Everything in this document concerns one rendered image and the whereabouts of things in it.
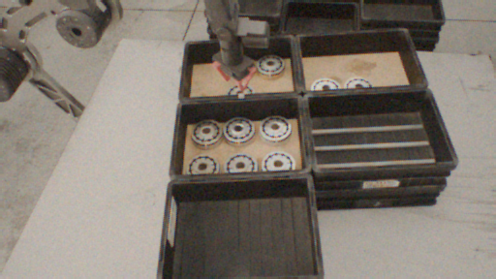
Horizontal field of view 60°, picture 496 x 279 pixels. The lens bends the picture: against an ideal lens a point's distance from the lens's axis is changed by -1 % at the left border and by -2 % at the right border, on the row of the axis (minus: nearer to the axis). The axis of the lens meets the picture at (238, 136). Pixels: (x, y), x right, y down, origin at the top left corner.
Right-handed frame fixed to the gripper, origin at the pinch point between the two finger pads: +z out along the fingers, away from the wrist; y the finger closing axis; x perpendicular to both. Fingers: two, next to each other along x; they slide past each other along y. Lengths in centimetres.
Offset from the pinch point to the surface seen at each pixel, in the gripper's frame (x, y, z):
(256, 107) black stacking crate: -7.8, 0.5, 16.7
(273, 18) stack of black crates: -77, 58, 49
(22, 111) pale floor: 38, 171, 108
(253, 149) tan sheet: 1.7, -7.1, 23.3
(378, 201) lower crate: -14, -45, 31
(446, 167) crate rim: -24, -55, 13
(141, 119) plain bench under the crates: 14, 42, 37
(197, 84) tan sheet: -5.6, 28.9, 23.6
